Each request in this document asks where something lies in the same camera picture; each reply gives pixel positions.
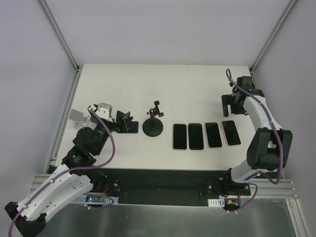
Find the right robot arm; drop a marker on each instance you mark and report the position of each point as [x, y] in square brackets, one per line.
[235, 179]

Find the black round clamp stand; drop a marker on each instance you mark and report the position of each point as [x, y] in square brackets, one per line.
[153, 126]

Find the aluminium frame post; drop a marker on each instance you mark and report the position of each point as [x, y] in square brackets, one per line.
[273, 34]
[58, 34]

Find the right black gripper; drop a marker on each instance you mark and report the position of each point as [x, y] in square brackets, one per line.
[228, 99]

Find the right white cable duct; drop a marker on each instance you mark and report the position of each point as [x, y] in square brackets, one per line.
[220, 202]

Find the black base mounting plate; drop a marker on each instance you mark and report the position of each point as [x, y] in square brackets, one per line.
[165, 187]

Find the right aluminium frame post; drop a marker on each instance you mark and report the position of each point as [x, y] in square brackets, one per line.
[273, 34]

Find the black square base stand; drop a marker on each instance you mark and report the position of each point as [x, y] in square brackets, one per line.
[125, 123]

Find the left aluminium frame post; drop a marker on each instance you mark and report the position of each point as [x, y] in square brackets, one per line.
[58, 34]

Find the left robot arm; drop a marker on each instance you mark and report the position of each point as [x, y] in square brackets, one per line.
[91, 150]

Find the black phone white case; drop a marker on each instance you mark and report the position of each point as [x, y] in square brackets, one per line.
[179, 137]

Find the left white cable duct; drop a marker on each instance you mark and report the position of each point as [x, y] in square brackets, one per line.
[95, 199]

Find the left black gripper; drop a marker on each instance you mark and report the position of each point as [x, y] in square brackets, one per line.
[119, 122]

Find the aluminium rail front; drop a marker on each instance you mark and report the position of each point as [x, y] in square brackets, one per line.
[285, 189]

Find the pink phone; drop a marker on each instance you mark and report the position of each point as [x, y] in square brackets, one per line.
[213, 135]
[231, 133]

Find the white cable duct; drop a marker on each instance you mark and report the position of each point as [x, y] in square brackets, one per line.
[220, 202]
[95, 199]

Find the white phone stand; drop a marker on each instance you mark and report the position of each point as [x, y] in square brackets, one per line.
[78, 119]

